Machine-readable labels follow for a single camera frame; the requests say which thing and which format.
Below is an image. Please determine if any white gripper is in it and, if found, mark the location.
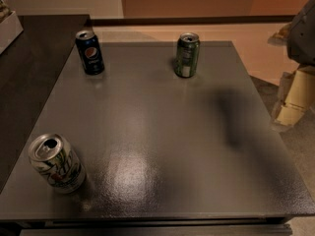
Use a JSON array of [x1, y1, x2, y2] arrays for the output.
[[268, 0, 315, 132]]

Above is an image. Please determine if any white 7up can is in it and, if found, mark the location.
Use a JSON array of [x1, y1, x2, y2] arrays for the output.
[[28, 134, 86, 194]]

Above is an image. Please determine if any green soda can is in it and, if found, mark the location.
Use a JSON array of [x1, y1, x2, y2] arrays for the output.
[[174, 32, 200, 78]]

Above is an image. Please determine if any blue pepsi can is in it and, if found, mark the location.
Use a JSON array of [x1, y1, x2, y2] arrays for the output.
[[76, 29, 104, 75]]

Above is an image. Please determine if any dark side counter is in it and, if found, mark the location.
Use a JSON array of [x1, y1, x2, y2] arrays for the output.
[[0, 15, 90, 192]]

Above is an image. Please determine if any white box on counter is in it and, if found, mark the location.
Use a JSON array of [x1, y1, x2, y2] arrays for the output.
[[0, 0, 24, 54]]

